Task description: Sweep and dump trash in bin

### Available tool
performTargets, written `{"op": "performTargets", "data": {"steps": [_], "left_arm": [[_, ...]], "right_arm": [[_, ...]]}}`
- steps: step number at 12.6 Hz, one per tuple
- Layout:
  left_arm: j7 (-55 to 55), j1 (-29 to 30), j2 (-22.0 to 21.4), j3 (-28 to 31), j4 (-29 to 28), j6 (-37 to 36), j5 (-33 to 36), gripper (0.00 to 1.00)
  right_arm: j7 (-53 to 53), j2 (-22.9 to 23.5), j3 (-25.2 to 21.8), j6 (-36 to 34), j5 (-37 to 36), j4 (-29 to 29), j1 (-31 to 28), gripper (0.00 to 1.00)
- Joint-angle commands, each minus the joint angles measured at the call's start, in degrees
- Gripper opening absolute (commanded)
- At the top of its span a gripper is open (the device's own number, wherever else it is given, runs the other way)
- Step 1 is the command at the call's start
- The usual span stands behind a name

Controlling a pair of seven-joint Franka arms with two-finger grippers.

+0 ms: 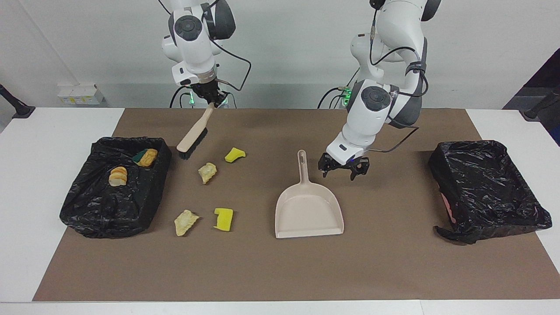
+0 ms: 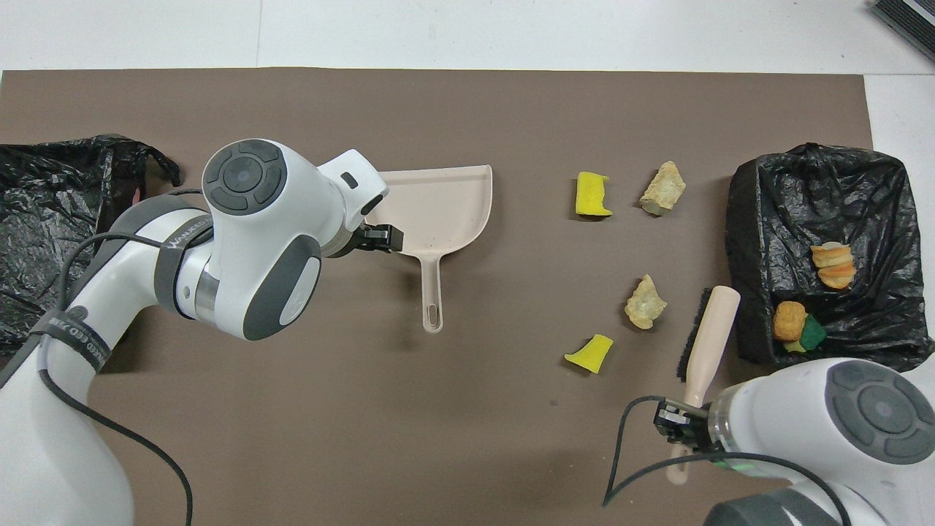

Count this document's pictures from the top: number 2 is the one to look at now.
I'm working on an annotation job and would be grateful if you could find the yellow sponge piece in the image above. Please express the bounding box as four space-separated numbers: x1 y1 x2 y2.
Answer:
564 334 614 374
575 172 613 217

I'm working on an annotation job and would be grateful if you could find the black stand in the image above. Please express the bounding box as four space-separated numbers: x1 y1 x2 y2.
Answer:
869 0 935 63

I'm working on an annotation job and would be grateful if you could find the orange and white striped sponge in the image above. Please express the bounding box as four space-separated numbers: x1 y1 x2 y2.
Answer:
811 242 857 290

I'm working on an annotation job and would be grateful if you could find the black cable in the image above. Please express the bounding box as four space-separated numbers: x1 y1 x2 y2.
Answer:
29 188 220 526
602 395 853 526

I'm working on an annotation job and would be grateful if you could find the black bag lined bin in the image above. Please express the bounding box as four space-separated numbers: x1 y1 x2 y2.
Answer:
725 143 935 373

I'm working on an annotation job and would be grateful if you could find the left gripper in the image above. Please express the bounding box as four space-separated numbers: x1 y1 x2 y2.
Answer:
354 224 405 254

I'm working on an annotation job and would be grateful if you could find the beige handled black bristle brush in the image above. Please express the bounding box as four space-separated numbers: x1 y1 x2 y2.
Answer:
676 286 741 484

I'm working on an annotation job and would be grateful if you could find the beige sponge chunk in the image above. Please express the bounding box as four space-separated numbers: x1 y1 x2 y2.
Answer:
639 161 687 218
624 274 668 330

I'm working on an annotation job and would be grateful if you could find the beige plastic dustpan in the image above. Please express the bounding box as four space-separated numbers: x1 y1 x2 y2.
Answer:
363 164 493 335

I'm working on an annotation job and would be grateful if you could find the orange sponge chunk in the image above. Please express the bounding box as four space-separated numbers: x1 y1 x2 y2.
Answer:
773 300 809 343

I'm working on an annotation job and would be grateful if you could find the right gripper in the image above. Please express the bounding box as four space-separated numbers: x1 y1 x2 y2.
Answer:
654 399 713 446

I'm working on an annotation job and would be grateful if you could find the green sponge piece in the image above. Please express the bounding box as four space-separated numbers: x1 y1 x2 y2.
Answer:
786 314 828 354

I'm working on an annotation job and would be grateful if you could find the black plastic bag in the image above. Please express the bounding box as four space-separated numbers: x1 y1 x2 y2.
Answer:
0 134 182 357

